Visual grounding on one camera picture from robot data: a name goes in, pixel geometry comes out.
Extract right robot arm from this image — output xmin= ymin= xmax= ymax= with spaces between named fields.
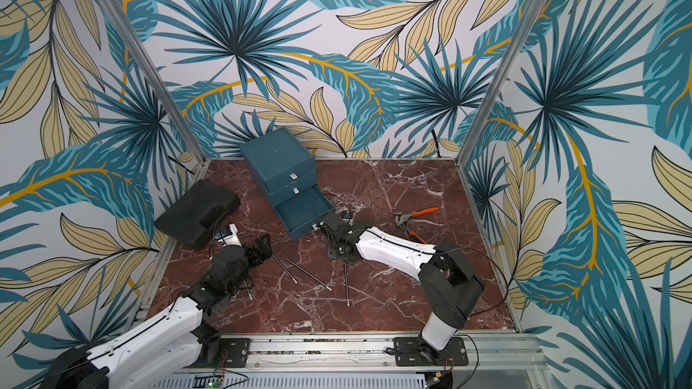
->
xmin=317 ymin=211 xmax=486 ymax=358

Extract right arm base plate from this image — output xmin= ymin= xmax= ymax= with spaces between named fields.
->
xmin=386 ymin=337 xmax=469 ymax=367

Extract orange handled pliers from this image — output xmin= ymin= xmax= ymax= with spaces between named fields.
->
xmin=394 ymin=206 xmax=440 ymax=244

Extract teal bottom drawer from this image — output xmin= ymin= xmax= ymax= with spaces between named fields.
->
xmin=275 ymin=185 xmax=333 ymax=241

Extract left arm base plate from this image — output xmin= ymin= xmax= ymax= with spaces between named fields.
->
xmin=217 ymin=338 xmax=250 ymax=369

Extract aluminium front rail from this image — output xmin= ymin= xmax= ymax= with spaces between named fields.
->
xmin=188 ymin=331 xmax=556 ymax=388

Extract black cloth cover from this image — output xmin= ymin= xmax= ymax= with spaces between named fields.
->
xmin=154 ymin=179 xmax=241 ymax=250

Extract teal three-drawer cabinet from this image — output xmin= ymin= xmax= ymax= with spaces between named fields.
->
xmin=240 ymin=128 xmax=317 ymax=207

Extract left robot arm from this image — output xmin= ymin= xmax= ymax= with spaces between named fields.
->
xmin=40 ymin=233 xmax=273 ymax=388

